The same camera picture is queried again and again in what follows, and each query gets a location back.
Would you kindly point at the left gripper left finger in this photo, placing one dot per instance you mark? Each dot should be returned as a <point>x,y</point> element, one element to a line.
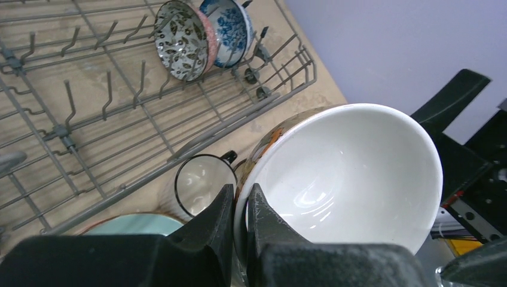
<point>197,254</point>

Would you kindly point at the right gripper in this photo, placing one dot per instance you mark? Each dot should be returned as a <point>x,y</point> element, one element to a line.
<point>474,182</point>

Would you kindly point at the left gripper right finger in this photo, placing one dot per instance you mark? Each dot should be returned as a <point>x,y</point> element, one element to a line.
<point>279,256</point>

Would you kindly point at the brown floral pattern bowl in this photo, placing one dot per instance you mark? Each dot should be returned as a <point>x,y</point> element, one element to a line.
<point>185,39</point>

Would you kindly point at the blue white pattern bowl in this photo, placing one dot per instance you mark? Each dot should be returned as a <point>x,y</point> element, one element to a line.
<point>233,28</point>

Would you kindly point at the teal floral plate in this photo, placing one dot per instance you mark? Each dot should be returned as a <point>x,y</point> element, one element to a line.
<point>135,223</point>

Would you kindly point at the white ribbed mug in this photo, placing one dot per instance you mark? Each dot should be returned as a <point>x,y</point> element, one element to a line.
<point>196,183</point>

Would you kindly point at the grey wire dish rack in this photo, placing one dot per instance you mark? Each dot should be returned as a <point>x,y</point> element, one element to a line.
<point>85,96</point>

